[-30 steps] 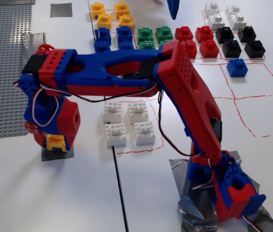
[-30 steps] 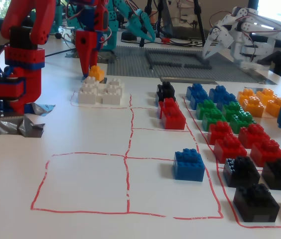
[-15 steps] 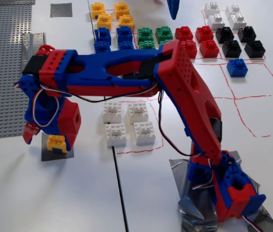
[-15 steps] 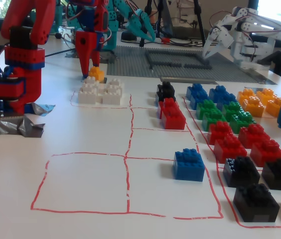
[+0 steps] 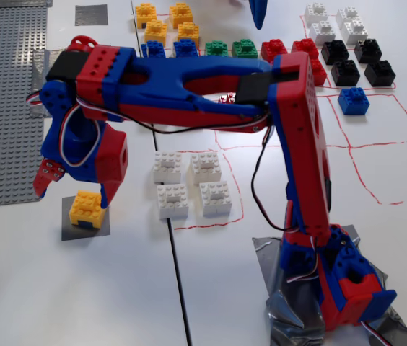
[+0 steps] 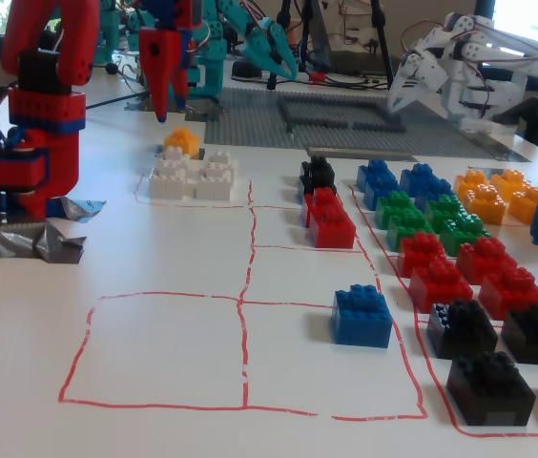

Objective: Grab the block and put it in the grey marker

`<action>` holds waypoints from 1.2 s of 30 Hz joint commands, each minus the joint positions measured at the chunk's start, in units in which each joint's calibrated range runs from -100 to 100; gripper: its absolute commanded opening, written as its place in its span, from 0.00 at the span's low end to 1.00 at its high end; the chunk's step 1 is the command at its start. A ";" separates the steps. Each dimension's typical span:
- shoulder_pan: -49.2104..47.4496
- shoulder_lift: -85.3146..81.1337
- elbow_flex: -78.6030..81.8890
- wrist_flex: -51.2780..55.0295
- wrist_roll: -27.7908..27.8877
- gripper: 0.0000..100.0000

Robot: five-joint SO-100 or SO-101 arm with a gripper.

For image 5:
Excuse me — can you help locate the blue lego block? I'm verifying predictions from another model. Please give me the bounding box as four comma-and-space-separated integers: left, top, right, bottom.
141, 40, 167, 58
173, 38, 200, 58
338, 86, 370, 116

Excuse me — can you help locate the black servo cable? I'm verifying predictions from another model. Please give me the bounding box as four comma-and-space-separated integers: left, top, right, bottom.
251, 122, 300, 233

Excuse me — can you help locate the grey tape marker square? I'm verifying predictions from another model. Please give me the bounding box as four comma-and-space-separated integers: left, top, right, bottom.
61, 196, 111, 241
75, 4, 110, 27

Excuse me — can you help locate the white lego block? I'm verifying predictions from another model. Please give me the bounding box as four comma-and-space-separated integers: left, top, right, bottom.
336, 6, 362, 28
309, 21, 337, 45
342, 20, 369, 45
198, 179, 233, 218
188, 151, 222, 185
156, 183, 190, 220
152, 151, 183, 184
304, 2, 329, 26

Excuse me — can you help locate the green lego block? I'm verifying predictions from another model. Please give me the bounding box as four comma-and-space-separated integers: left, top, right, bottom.
205, 40, 232, 58
232, 37, 259, 58

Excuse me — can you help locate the white red servo cable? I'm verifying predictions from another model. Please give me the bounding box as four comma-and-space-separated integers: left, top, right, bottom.
360, 319, 385, 346
58, 102, 100, 167

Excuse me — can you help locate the grey tape strip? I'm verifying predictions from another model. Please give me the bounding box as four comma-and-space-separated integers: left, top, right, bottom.
31, 48, 71, 119

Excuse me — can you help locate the blue plastic gripper finger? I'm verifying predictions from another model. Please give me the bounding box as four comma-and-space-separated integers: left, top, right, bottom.
248, 0, 269, 30

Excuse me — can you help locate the grey lego baseplate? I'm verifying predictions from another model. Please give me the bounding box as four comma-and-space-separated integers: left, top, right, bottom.
0, 6, 49, 209

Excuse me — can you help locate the black lego block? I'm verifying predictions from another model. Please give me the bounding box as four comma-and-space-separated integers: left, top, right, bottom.
331, 60, 362, 87
321, 39, 351, 66
354, 38, 383, 64
364, 60, 397, 87

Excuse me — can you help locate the yellow lego block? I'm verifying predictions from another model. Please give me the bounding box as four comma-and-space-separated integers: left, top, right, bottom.
144, 19, 169, 44
135, 3, 159, 29
177, 21, 201, 46
69, 190, 106, 230
170, 2, 194, 28

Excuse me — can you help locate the silver duct tape patch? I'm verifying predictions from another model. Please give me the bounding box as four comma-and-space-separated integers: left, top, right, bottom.
264, 266, 407, 346
253, 225, 362, 303

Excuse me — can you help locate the red blue gripper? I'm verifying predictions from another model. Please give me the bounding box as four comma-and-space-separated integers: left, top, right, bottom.
32, 106, 128, 210

